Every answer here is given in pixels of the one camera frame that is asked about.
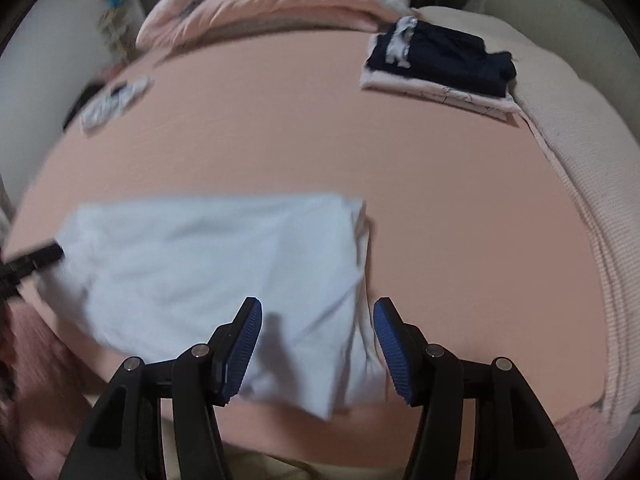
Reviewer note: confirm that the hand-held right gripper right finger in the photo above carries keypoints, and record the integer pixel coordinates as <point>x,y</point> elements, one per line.
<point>392,355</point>

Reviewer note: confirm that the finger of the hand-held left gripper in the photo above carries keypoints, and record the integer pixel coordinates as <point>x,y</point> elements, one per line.
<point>35,260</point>

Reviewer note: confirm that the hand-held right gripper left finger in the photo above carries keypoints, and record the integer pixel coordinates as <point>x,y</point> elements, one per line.
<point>245,352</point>

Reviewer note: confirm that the white garment with navy trim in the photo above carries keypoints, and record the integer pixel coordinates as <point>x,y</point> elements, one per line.
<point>200,270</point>

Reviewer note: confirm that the navy folded clothes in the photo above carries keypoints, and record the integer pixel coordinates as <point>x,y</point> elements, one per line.
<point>445,60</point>

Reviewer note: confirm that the black bag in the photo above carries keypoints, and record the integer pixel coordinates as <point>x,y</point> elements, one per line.
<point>80,105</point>

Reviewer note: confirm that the small white garment navy bow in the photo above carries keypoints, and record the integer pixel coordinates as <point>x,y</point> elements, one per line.
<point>112,105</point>

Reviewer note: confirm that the bed with pink sheet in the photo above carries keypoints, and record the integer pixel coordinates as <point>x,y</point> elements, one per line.
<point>325,140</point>

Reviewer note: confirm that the pale pink folded garment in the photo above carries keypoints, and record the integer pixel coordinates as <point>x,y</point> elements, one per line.
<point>450,97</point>

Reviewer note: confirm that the cream knit blanket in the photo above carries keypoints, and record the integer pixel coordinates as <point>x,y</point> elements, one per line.
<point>575,135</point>

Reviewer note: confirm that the pink folded quilt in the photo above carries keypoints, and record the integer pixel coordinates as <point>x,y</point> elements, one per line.
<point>280,5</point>

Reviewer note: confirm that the grey padded headboard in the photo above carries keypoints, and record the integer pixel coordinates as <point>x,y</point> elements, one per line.
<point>565,5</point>

